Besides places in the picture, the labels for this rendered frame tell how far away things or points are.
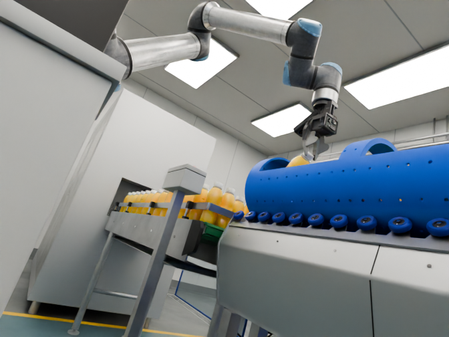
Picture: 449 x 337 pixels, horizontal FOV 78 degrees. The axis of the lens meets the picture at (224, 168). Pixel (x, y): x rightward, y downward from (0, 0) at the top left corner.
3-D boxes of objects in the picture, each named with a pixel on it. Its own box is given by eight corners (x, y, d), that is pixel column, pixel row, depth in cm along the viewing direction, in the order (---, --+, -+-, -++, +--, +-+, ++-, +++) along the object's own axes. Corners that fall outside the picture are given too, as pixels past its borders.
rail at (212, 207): (208, 209, 112) (210, 202, 113) (208, 209, 113) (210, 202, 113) (278, 237, 131) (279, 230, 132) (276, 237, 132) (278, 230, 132)
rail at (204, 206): (206, 208, 112) (208, 202, 113) (116, 206, 245) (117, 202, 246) (208, 209, 113) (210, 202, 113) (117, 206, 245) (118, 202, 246)
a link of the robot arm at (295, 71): (287, 52, 110) (319, 57, 108) (281, 81, 116) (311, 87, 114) (285, 56, 102) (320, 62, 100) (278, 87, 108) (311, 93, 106)
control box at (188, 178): (179, 186, 109) (188, 162, 112) (161, 188, 126) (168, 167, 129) (200, 194, 114) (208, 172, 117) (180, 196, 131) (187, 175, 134)
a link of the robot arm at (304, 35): (202, -2, 135) (330, 22, 99) (200, 27, 142) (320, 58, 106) (183, -4, 127) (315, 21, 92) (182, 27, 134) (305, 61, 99)
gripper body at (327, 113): (323, 126, 94) (329, 96, 97) (303, 132, 101) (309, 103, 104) (336, 136, 97) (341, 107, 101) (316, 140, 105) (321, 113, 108)
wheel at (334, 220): (349, 212, 73) (352, 219, 73) (334, 212, 77) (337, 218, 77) (341, 222, 70) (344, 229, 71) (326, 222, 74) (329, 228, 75)
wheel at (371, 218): (378, 214, 67) (381, 220, 67) (360, 213, 70) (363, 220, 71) (370, 225, 64) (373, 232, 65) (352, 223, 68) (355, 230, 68)
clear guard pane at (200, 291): (240, 338, 133) (264, 238, 148) (175, 293, 198) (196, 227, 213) (242, 338, 134) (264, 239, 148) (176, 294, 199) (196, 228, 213)
